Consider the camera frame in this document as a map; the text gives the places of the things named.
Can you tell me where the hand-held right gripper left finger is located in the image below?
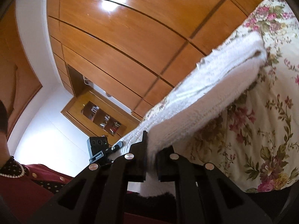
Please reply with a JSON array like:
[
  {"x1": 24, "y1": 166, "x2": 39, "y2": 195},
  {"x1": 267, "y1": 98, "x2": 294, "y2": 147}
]
[{"x1": 28, "y1": 131, "x2": 150, "y2": 224}]

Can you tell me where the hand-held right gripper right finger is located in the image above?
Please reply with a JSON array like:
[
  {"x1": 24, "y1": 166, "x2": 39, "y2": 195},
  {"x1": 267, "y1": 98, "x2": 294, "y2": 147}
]
[{"x1": 156, "y1": 145, "x2": 274, "y2": 224}]

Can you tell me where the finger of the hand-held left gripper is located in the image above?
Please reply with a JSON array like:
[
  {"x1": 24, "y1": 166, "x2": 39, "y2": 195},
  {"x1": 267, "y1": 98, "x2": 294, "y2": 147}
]
[{"x1": 106, "y1": 141, "x2": 124, "y2": 155}]

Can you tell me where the white knitted sweater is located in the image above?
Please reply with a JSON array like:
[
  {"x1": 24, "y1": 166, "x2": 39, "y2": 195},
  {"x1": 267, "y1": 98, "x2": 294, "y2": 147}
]
[{"x1": 142, "y1": 31, "x2": 268, "y2": 193}]

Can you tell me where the wooden cabinet with glass door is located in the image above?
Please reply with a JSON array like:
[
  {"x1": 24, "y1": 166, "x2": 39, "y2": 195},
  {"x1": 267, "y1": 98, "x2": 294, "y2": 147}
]
[{"x1": 60, "y1": 91, "x2": 141, "y2": 143}]

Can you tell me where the black fuzzy cloth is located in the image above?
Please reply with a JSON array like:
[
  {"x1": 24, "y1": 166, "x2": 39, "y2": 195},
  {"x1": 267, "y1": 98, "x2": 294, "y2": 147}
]
[{"x1": 123, "y1": 190, "x2": 177, "y2": 215}]

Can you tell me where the black dotted collar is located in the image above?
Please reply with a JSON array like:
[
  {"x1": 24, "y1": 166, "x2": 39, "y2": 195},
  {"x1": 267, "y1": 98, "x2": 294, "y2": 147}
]
[{"x1": 0, "y1": 156, "x2": 67, "y2": 195}]

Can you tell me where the person in red clothing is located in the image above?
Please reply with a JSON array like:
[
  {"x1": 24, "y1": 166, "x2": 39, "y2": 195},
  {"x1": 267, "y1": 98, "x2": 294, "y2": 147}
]
[{"x1": 0, "y1": 163, "x2": 78, "y2": 224}]

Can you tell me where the person's head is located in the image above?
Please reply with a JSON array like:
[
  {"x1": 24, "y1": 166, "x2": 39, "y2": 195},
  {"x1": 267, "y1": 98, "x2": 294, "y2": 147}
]
[{"x1": 0, "y1": 100, "x2": 10, "y2": 157}]

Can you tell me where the floral bedspread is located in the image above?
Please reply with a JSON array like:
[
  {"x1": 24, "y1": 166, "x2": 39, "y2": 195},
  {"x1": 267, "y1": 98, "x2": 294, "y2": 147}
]
[{"x1": 112, "y1": 0, "x2": 299, "y2": 195}]

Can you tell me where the wooden door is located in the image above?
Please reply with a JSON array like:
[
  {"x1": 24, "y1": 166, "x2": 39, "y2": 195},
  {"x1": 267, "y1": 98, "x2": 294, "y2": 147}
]
[{"x1": 0, "y1": 0, "x2": 44, "y2": 143}]

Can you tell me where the wooden wardrobe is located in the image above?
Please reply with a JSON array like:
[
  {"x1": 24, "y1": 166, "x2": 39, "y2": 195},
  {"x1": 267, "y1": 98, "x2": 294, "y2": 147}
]
[{"x1": 47, "y1": 0, "x2": 275, "y2": 123}]

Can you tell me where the pearl necklace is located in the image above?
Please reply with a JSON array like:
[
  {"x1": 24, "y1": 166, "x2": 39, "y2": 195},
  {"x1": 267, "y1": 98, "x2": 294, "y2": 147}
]
[{"x1": 0, "y1": 156, "x2": 25, "y2": 179}]

